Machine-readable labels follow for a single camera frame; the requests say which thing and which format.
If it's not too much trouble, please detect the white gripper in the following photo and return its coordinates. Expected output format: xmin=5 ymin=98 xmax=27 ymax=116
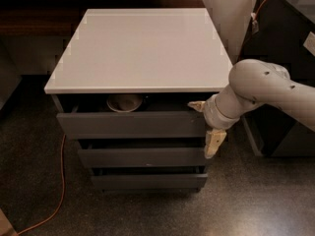
xmin=188 ymin=94 xmax=240 ymax=159

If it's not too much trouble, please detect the orange cable on floor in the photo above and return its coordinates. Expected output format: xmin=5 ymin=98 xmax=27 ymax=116
xmin=14 ymin=134 xmax=67 ymax=236

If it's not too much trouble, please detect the grey bottom drawer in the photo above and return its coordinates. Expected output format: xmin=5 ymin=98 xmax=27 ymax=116
xmin=91 ymin=166 xmax=208 ymax=191

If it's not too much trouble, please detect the dark cabinet at right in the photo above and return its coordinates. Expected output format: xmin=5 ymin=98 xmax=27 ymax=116
xmin=239 ymin=0 xmax=315 ymax=157

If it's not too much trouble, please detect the grey drawer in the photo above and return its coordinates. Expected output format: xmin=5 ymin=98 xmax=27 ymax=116
xmin=91 ymin=166 xmax=208 ymax=191
xmin=57 ymin=93 xmax=207 ymax=140
xmin=78 ymin=138 xmax=207 ymax=168

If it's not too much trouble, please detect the grey drawer cabinet white top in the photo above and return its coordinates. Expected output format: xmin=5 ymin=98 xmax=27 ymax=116
xmin=44 ymin=8 xmax=232 ymax=192

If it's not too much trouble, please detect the grey top drawer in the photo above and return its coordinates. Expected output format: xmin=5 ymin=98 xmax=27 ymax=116
xmin=57 ymin=93 xmax=207 ymax=140

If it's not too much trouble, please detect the grey middle drawer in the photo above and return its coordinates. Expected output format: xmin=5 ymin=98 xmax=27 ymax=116
xmin=78 ymin=138 xmax=207 ymax=168

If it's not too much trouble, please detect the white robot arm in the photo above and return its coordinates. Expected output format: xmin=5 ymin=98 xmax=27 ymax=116
xmin=188 ymin=59 xmax=315 ymax=159

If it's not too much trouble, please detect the white bowl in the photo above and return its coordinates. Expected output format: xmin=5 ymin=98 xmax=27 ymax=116
xmin=106 ymin=94 xmax=143 ymax=112

